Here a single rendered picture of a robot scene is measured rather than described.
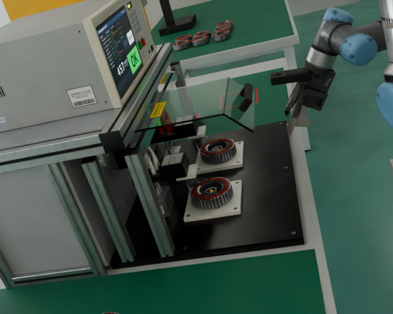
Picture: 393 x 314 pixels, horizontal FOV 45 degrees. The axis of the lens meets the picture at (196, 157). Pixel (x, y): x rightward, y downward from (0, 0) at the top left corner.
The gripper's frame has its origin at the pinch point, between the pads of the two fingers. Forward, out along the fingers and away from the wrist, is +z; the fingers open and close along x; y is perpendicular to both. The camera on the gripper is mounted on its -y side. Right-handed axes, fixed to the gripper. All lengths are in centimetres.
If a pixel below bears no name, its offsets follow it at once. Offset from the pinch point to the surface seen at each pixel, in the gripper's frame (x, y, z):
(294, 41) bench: 133, 16, 6
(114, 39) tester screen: -22, -50, -17
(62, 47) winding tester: -32, -59, -16
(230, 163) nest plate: -6.4, -12.2, 14.5
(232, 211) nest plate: -31.8, -10.6, 13.6
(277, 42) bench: 133, 7, 9
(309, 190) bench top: -22.3, 7.9, 6.7
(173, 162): -26.2, -28.5, 7.9
